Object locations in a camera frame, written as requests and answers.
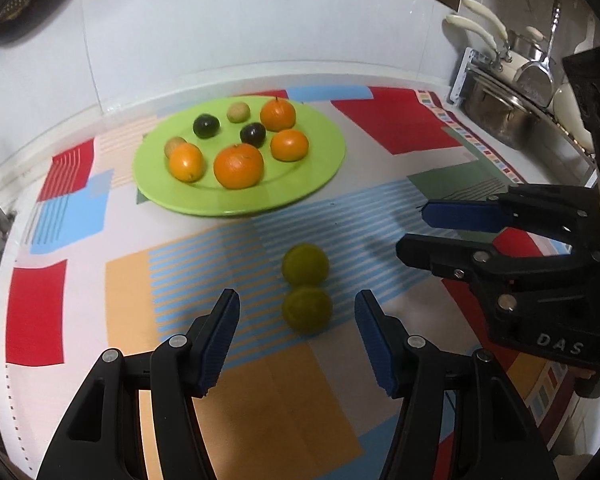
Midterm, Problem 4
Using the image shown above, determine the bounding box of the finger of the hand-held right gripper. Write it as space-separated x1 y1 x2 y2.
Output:
421 184 600 249
396 232 600 312

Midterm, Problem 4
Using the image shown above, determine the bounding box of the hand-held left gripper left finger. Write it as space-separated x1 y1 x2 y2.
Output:
36 288 242 480

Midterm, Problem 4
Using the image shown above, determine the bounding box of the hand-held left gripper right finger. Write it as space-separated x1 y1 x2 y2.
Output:
354 289 553 480

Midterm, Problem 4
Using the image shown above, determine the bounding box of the yellow-green round fruit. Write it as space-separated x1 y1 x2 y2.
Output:
282 286 332 333
281 243 330 287

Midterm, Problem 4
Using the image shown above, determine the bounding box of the green plate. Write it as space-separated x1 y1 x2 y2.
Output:
132 95 347 218

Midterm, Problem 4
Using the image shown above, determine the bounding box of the large orange with stem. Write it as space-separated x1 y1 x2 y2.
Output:
213 143 265 190

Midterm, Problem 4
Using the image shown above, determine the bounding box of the small orange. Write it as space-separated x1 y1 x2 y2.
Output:
270 129 310 162
168 142 205 183

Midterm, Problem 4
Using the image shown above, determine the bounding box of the medium orange with stem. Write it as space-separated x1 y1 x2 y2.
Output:
260 96 297 132

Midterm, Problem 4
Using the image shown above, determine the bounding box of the dark plum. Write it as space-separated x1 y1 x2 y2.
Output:
193 114 218 139
240 122 267 148

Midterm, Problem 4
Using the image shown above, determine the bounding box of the colourful patchwork cloth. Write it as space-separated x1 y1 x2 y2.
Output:
5 86 600 480

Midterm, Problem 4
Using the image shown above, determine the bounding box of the stainless steel pot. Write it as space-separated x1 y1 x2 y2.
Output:
462 71 542 149

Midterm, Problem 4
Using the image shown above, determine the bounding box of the cream ceramic jug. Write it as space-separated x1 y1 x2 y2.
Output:
552 85 594 147

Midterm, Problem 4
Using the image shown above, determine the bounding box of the metal skimmer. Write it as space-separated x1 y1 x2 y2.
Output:
512 0 564 107

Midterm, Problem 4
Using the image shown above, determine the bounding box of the white spatula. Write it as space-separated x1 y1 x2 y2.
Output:
574 14 597 57

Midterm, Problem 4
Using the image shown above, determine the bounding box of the metal rack bracket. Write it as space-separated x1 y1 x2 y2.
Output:
450 47 477 106

